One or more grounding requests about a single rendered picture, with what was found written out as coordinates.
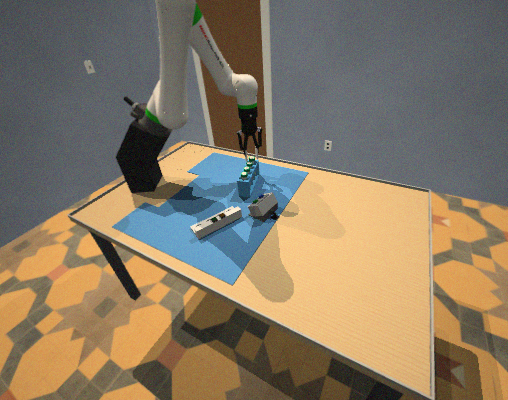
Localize blue rectangular tube holder block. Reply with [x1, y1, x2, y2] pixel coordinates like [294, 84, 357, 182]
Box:
[237, 160, 260, 197]

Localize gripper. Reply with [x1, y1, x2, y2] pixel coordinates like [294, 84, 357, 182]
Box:
[236, 118, 263, 162]

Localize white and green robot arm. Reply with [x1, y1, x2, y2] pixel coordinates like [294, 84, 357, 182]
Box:
[124, 0, 258, 137]

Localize blue flat mat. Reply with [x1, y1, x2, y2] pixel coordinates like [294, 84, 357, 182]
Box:
[112, 152, 309, 285]

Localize dark grey table edge trim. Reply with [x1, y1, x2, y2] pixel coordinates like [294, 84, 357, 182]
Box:
[67, 141, 435, 400]

